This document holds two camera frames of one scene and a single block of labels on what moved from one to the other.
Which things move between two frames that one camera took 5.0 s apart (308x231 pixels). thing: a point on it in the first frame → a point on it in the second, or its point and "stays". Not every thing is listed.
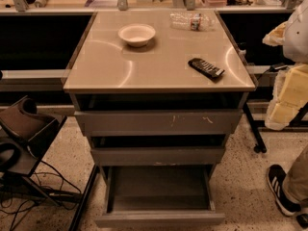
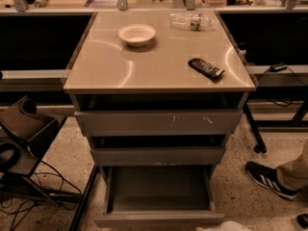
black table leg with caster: x=260 y=145 stays
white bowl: x=137 y=35 stays
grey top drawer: x=159 y=122 stays
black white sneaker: x=276 y=175 → x=269 y=178
